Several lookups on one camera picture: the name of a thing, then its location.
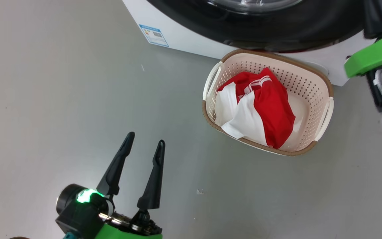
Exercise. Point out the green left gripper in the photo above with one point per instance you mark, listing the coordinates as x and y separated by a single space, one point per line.
128 232

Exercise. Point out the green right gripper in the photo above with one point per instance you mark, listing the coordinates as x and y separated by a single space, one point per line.
376 54

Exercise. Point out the red and white garment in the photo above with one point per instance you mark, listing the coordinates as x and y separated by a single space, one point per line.
270 106

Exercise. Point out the black round washing machine door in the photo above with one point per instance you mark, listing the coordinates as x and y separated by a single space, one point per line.
211 20

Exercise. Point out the cream perforated laundry basket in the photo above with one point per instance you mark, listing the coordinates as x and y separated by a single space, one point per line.
307 86

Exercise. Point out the white washing machine body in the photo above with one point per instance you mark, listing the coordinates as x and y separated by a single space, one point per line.
194 36

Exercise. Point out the blue energy label sticker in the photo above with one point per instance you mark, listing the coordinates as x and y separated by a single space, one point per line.
153 35

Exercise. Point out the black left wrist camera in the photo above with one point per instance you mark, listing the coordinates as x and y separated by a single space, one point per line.
78 219

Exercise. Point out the teal left camera connector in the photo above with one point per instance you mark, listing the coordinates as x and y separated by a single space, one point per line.
70 236

